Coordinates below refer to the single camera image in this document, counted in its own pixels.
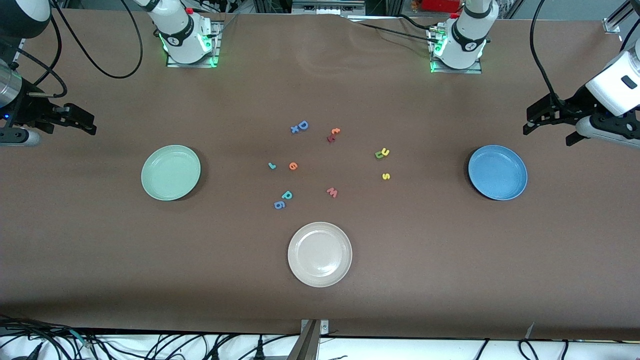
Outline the black cable to base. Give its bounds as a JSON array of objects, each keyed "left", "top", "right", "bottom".
[
  {"left": 356, "top": 22, "right": 437, "bottom": 45},
  {"left": 397, "top": 13, "right": 443, "bottom": 32}
]

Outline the brown table cover sheet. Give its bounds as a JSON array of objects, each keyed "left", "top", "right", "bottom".
[{"left": 0, "top": 9, "right": 640, "bottom": 342}]

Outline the aluminium frame profile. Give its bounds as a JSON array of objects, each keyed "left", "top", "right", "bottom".
[{"left": 602, "top": 0, "right": 640, "bottom": 35}]

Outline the red background object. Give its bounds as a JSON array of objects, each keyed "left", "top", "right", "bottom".
[{"left": 421, "top": 0, "right": 461, "bottom": 13}]

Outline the beige plate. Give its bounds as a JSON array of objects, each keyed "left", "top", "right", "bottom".
[{"left": 287, "top": 221, "right": 353, "bottom": 288}]

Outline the thick black floor cable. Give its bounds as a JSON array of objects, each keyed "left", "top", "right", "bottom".
[{"left": 0, "top": 314, "right": 96, "bottom": 351}]

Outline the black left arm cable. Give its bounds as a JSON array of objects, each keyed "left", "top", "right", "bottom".
[
  {"left": 530, "top": 0, "right": 563, "bottom": 108},
  {"left": 619, "top": 31, "right": 640, "bottom": 53}
]

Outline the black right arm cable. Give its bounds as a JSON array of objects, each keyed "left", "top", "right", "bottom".
[
  {"left": 10, "top": 47, "right": 68, "bottom": 98},
  {"left": 50, "top": 0, "right": 144, "bottom": 79}
]

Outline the grey equipment box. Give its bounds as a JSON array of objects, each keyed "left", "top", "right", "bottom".
[{"left": 291, "top": 0, "right": 368, "bottom": 16}]

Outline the blue plate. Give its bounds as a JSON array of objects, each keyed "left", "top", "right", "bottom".
[{"left": 467, "top": 144, "right": 529, "bottom": 201}]

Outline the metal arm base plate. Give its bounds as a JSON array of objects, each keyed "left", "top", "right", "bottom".
[
  {"left": 166, "top": 20, "right": 222, "bottom": 68},
  {"left": 429, "top": 27, "right": 483, "bottom": 75}
]

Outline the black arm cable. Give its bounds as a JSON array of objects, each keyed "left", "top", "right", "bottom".
[
  {"left": 530, "top": 0, "right": 563, "bottom": 108},
  {"left": 619, "top": 31, "right": 640, "bottom": 53},
  {"left": 50, "top": 0, "right": 144, "bottom": 79},
  {"left": 10, "top": 47, "right": 68, "bottom": 98}
]

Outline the pale green plate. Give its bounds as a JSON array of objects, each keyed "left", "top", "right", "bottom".
[{"left": 140, "top": 144, "right": 202, "bottom": 202}]

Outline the metal table bracket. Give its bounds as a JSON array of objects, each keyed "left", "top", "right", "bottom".
[{"left": 286, "top": 319, "right": 330, "bottom": 360}]

